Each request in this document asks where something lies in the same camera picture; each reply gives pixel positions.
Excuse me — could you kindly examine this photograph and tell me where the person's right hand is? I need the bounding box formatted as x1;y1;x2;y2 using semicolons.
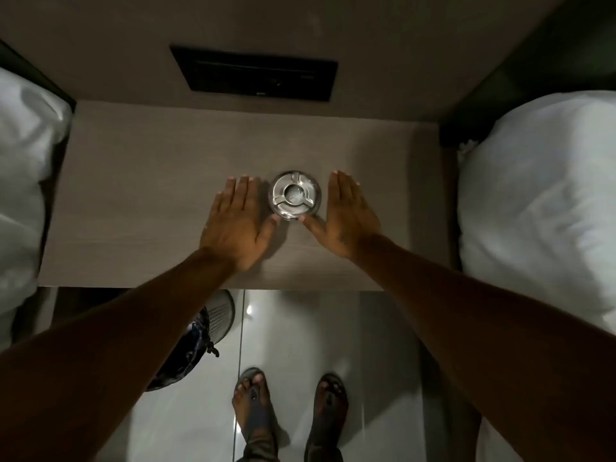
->
298;170;384;261

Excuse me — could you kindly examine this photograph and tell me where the person's left hand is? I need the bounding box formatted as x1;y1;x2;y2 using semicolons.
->
199;175;281;273

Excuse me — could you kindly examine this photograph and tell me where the person's right forearm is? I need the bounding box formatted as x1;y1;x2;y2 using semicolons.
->
353;234;616;462

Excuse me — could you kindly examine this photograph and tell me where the person's left forearm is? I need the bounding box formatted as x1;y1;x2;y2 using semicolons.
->
0;247;239;462

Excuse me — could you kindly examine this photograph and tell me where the round glass ashtray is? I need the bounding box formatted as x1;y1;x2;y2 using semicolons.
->
267;170;322;222

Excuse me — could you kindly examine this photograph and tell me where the mesh waste bin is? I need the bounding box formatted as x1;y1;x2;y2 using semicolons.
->
192;289;236;342

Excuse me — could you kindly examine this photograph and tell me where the dark bin liner bag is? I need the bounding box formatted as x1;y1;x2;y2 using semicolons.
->
146;307;220;393

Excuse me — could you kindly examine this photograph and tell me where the person's left foot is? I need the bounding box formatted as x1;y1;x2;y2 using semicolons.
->
231;373;276;443

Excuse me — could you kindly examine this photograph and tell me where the person's foot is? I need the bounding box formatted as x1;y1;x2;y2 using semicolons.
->
310;377;348;443
231;373;276;443

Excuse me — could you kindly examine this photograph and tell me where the white pillow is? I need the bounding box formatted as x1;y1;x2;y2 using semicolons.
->
0;67;73;353
456;90;616;335

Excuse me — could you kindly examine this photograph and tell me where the person's right foot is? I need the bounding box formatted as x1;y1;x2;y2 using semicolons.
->
310;377;348;443

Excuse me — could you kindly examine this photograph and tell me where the dark sandal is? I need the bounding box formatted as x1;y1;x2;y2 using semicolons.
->
304;372;349;450
233;367;281;448

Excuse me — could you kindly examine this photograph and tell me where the black wall switch panel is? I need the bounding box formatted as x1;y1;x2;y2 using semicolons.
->
169;44;339;103

